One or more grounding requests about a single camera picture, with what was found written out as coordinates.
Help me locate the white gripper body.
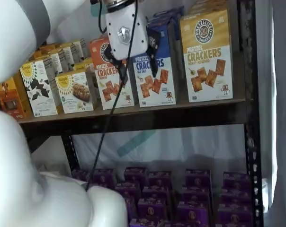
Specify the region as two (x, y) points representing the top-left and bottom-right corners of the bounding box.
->
(105, 3), (150, 60)

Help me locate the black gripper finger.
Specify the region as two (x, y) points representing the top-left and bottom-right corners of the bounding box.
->
(146, 22), (169, 78)
(112, 58), (130, 85)

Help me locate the orange cheddar cracker box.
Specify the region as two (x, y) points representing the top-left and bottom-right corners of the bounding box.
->
(89, 37), (135, 110)

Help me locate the blue sea salt cracker box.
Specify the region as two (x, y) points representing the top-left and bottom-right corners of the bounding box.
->
(130, 20), (179, 108)
(146, 6), (185, 60)

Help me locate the Simple Mills Sweet Thins box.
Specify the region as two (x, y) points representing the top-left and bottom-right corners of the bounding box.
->
(19, 59), (59, 118)
(33, 52), (63, 74)
(71, 38), (91, 59)
(60, 42), (84, 63)
(46, 46), (75, 71)

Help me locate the brown wooden shelf board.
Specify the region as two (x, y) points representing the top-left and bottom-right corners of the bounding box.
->
(17, 53), (247, 124)

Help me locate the purple Annie's box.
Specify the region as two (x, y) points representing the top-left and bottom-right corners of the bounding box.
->
(71, 168), (90, 183)
(177, 202), (210, 224)
(142, 186), (171, 204)
(165, 221), (205, 227)
(217, 203), (251, 225)
(90, 168), (115, 189)
(185, 168), (211, 189)
(137, 198), (169, 220)
(220, 188), (251, 205)
(124, 166), (148, 187)
(222, 172), (251, 190)
(180, 186), (211, 206)
(123, 197), (139, 220)
(129, 218), (166, 227)
(147, 171), (173, 190)
(114, 182), (142, 201)

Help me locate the orange brown snack box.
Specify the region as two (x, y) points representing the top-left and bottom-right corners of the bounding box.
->
(0, 76), (33, 119)

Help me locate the black metal shelving rack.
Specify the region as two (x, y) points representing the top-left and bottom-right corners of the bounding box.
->
(17, 0), (264, 227)

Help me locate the white fabric backdrop teal logo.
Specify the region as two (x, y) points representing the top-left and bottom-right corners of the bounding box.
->
(42, 0), (247, 176)

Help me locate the grey white curtain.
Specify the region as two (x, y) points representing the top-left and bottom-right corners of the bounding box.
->
(255, 0), (286, 227)

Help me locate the black cable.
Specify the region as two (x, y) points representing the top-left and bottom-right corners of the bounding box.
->
(85, 0), (140, 192)

